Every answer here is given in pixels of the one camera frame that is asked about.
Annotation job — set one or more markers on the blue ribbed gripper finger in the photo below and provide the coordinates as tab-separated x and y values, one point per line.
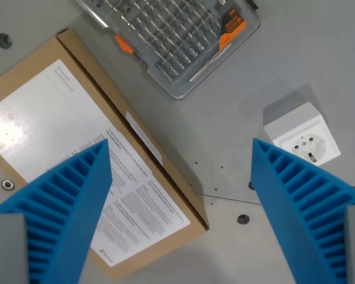
307	213
62	213

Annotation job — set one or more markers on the white electrical socket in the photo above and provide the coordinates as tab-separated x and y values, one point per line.
306	133

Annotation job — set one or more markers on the black round table screw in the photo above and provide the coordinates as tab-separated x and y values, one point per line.
7	184

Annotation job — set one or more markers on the brown cardboard box white label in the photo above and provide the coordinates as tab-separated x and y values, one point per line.
77	124

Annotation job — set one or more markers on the clear screwdriver bit set case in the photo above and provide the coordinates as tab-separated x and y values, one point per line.
177	41

